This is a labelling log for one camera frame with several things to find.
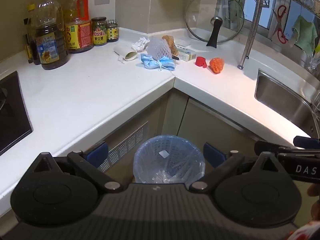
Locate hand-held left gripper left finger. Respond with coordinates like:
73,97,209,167
32,141,124,193

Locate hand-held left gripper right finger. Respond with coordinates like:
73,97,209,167
189,142,292,193

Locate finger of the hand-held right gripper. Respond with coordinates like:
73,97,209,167
254,140,320,158
293,135,320,147

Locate blue-bagged trash bin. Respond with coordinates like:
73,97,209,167
133,134,206,189

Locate orange foam net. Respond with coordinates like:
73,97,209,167
209,57,225,74

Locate red bottle cap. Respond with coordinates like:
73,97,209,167
195,56,208,68

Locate green white carton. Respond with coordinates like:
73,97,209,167
178,49,197,62

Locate white paper cup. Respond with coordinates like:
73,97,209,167
113,42,137,64

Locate blue face mask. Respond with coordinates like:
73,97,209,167
140,53,177,72

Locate white plastic wrap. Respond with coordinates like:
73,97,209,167
132,37,150,52

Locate brown wrapper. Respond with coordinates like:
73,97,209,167
162,35,179,57

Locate white foam fruit net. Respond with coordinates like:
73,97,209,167
146,36,173,60

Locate person's right hand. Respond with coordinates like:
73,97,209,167
307,183,320,205

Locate beige base cabinet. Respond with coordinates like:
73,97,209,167
82,86,295,185

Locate steel sink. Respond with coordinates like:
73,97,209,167
254,69,320,139

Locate black stove top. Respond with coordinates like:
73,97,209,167
0,70,33,155

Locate green cloth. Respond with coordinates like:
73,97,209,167
290,15,318,54

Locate blue label oil bottle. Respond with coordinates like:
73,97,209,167
32,0,70,70

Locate red scissors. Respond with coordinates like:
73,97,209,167
272,4,288,44

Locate yellow label oil bottle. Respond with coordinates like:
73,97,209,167
64,0,93,54

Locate large bean paste jar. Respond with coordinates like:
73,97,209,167
91,17,108,46

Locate small bean paste jar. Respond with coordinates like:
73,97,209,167
106,19,119,42

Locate metal rack legs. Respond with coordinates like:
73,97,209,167
236,0,320,70

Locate dark sauce bottle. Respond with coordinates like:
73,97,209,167
23,4,40,65

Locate glass pot lid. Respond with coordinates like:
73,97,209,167
185,0,245,48

